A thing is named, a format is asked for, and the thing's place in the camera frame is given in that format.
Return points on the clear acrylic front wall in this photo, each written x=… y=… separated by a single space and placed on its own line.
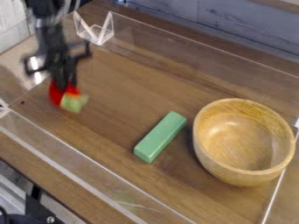
x=86 y=186

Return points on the clear acrylic back wall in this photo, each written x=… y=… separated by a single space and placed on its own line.
x=203 y=63

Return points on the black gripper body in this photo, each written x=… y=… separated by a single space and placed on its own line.
x=54 y=48

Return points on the black metal mount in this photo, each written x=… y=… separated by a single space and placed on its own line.
x=22 y=207

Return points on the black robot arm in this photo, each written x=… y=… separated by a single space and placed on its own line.
x=46 y=10

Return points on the wooden bowl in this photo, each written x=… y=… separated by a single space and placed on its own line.
x=243 y=141

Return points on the green rectangular block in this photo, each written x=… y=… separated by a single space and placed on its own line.
x=159 y=137

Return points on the clear acrylic corner bracket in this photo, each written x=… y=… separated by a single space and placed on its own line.
x=96 y=34

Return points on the clear acrylic wall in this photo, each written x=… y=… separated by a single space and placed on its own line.
x=203 y=63
x=86 y=186

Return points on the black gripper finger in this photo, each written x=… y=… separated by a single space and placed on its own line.
x=71 y=72
x=58 y=74

